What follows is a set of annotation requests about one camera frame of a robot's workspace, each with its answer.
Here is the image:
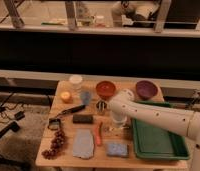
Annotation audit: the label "grey blue cloth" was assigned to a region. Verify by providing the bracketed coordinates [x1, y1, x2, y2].
[72, 129, 94, 159]

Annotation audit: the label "wooden table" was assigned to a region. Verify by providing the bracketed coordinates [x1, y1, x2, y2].
[35, 81, 188, 171]

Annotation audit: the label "green plastic tray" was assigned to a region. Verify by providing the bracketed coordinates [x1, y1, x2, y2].
[130, 101, 190, 161]

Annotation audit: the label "red bowl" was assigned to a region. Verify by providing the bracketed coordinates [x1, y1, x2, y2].
[96, 81, 116, 100]

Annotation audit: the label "blue glass cup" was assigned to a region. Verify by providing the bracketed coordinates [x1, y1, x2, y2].
[80, 91, 92, 105]

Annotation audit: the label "orange fruit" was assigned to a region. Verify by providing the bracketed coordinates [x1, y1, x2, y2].
[60, 91, 72, 103]

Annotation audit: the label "purple bowl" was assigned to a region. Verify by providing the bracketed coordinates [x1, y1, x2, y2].
[136, 80, 158, 100]

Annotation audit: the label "metal fork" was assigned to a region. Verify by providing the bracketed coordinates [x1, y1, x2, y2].
[103, 126, 114, 132]

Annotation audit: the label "white plastic cup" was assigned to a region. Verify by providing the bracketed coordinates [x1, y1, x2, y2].
[69, 74, 83, 95]

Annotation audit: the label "black handled knife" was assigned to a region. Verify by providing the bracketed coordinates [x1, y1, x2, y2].
[55, 105, 86, 118]

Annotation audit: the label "person in background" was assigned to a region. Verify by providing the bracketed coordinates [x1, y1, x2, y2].
[111, 0, 160, 27]

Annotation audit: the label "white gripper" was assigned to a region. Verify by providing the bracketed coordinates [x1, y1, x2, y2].
[110, 111, 130, 130]

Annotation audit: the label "dark rectangular block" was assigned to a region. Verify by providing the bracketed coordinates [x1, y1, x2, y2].
[73, 114, 93, 124]

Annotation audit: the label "orange carrot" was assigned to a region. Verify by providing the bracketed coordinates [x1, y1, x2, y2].
[95, 122, 102, 146]

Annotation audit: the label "black cables on floor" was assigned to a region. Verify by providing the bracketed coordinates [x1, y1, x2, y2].
[0, 92, 27, 134]

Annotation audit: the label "bunch of red grapes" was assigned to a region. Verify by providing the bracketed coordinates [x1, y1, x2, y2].
[42, 130, 66, 160]

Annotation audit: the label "blue sponge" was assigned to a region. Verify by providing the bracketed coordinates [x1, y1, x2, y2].
[106, 143, 129, 158]

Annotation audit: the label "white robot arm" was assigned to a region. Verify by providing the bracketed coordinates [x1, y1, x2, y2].
[108, 89, 200, 171]

